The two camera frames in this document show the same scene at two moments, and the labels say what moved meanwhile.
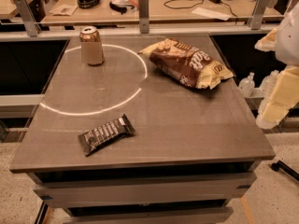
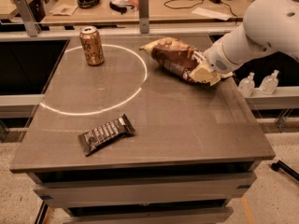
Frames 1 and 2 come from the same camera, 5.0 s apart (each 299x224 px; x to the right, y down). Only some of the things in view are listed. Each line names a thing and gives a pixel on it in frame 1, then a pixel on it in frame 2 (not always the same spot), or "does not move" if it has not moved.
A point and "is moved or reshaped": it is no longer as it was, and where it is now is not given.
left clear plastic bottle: (247, 84) does not move
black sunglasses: (120, 7) does not move
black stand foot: (279, 165) does not move
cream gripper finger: (284, 97) to (204, 74)
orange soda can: (92, 50) does not move
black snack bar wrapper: (94, 140) does not move
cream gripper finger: (267, 43) to (199, 57)
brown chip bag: (186, 63) is moved or reshaped
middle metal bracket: (144, 12) does not move
